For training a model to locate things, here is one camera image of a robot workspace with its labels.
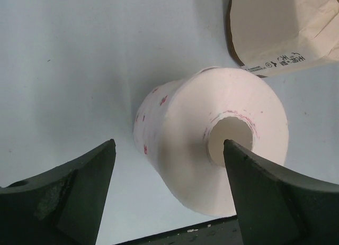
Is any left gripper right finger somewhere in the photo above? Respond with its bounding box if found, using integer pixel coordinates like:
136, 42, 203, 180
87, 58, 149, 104
224, 140, 338, 244

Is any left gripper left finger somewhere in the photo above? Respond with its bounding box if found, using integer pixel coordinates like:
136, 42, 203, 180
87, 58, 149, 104
1, 139, 116, 244

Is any white dotted paper roll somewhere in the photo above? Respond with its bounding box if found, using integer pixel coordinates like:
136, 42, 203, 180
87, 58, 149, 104
133, 67, 289, 217

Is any cream paper roll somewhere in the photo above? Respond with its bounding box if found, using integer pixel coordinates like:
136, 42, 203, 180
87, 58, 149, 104
226, 0, 338, 77

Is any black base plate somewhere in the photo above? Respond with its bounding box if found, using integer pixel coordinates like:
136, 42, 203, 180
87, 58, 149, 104
121, 216, 243, 245

